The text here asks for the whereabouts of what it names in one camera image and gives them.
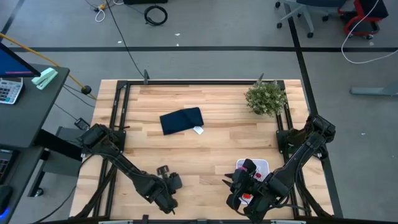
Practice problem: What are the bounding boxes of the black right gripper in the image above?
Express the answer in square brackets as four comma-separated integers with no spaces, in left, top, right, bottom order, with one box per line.
[221,158,269,216]

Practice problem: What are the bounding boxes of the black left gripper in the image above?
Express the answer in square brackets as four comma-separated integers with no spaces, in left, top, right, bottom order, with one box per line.
[154,164,183,216]

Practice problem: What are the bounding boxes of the white perforated plastic container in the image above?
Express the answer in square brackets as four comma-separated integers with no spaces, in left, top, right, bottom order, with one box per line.
[235,157,271,206]

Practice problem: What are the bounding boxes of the folded navy blue cloth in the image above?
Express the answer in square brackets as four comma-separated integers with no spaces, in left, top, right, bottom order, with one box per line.
[159,106,205,136]

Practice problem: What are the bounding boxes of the small potted green plant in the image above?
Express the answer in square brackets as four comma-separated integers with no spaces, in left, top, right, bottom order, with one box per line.
[243,78,289,118]

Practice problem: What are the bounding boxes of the black power adapter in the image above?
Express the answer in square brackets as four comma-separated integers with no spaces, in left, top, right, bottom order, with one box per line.
[73,117,91,131]

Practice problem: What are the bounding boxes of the black desk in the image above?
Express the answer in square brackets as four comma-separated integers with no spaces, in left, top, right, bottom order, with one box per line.
[0,63,71,151]

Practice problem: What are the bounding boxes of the mint green stapler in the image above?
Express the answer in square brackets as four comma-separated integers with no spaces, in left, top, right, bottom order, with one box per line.
[30,67,59,91]

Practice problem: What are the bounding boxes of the grey desk foot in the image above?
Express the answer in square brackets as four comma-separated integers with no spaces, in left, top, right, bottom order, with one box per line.
[349,81,398,98]

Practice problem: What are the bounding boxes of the black mouse blue light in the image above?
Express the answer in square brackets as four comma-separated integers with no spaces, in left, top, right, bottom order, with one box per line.
[0,184,14,221]

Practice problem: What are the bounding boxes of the black keyboard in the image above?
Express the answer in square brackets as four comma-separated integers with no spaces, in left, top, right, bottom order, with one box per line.
[0,149,14,185]

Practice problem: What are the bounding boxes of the grey wheeled office chair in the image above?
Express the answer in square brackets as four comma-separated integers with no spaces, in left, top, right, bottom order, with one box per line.
[274,0,348,39]

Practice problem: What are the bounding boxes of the grey desk calculator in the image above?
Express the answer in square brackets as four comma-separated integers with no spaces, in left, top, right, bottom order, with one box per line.
[0,77,24,105]

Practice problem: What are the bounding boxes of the computer monitor blue screen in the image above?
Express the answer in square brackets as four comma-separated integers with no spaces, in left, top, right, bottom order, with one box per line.
[0,42,42,79]

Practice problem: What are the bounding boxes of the red framed chair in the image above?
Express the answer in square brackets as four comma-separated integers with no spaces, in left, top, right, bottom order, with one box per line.
[337,0,390,40]

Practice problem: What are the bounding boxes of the black aluminium table frame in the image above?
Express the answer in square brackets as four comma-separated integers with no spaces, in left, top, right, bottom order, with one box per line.
[73,73,336,224]

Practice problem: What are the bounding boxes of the grey desk base plate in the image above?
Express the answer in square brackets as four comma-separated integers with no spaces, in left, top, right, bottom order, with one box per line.
[41,125,83,179]

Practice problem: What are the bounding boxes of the long black floor cable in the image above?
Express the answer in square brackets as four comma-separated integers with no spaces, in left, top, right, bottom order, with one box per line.
[104,0,147,79]

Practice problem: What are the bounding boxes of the coiled black cable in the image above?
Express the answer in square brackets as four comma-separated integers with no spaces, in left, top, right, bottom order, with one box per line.
[143,4,169,27]

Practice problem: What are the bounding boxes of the short white cable loop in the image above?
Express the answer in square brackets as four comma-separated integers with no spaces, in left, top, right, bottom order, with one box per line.
[94,2,108,24]

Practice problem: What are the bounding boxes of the long white cable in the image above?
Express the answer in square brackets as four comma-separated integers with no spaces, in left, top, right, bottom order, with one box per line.
[340,0,398,65]

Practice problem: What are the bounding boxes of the yellow cable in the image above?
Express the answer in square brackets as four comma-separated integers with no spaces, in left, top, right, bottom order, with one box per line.
[0,32,98,101]

